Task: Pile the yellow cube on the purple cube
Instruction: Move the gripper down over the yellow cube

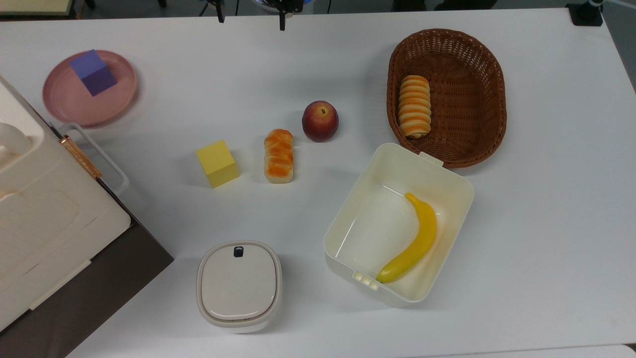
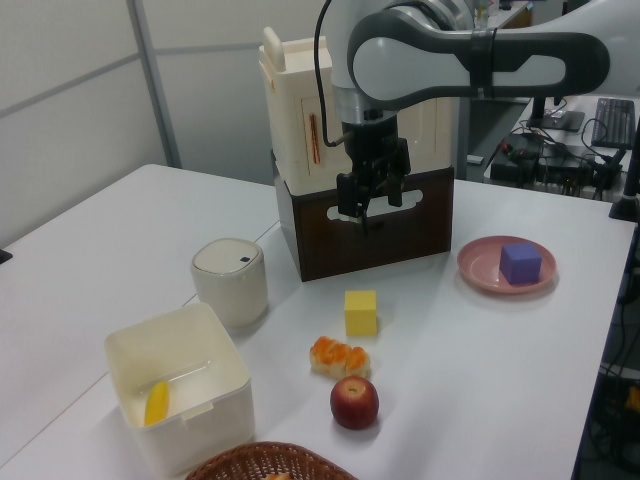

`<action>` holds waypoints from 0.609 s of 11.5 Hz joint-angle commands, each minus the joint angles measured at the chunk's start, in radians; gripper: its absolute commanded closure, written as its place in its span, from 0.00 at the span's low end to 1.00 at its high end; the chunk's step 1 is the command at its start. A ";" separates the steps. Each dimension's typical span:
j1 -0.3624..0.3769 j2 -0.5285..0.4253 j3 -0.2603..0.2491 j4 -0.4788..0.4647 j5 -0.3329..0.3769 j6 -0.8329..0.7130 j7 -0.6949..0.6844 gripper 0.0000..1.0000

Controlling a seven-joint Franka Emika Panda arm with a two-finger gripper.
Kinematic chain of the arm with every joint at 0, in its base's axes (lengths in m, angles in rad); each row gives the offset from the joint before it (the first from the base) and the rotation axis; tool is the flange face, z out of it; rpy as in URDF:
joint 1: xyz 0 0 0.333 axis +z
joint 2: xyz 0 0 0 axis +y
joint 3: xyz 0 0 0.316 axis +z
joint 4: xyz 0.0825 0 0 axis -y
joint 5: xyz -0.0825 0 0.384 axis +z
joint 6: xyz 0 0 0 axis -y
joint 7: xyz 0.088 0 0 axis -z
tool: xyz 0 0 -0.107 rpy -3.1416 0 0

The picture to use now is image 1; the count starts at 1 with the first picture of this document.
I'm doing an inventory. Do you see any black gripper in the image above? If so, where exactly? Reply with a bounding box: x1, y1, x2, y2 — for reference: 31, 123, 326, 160
208, 0, 304, 31

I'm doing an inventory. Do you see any yellow foam cube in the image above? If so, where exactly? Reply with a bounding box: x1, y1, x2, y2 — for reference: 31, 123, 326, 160
195, 140, 240, 188

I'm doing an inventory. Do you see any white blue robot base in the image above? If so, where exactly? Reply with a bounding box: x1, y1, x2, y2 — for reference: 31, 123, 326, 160
252, 0, 315, 12

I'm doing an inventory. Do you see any purple foam cube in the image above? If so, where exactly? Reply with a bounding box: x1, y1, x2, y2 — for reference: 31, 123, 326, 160
69, 49, 118, 97

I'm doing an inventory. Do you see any red apple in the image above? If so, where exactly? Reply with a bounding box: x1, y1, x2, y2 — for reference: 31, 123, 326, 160
302, 100, 339, 143

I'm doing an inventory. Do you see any orange braided bread loaf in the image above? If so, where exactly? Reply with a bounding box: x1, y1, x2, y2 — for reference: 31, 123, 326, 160
263, 129, 294, 184

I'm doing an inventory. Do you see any pink round plate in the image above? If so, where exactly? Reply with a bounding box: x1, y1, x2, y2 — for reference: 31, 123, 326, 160
42, 50, 138, 128

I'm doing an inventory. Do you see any striped spiral bread roll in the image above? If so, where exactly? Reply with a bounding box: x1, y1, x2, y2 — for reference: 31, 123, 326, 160
398, 75, 432, 139

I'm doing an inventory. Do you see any beige panel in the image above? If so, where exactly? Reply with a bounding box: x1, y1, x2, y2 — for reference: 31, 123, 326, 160
0, 0, 75, 16

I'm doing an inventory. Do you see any brown wicker basket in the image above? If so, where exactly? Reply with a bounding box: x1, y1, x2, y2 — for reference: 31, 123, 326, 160
387, 28, 507, 169

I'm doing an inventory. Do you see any cream open plastic box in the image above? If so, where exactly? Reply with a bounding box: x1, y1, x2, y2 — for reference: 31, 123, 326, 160
323, 143, 475, 305

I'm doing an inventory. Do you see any small cream lidded container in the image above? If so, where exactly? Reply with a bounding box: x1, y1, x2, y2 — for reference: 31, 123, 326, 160
196, 241, 283, 334

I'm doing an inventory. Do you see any yellow banana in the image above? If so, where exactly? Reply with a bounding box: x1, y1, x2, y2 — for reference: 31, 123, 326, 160
376, 192, 438, 284

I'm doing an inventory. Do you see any dark brown board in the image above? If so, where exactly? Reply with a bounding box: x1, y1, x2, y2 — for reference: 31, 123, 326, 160
0, 179, 174, 358

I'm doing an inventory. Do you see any large cream appliance with handle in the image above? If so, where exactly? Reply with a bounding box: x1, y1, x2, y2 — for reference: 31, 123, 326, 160
0, 75, 132, 331

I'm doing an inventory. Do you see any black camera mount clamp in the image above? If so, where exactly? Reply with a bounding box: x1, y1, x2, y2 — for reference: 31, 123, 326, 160
566, 0, 604, 27

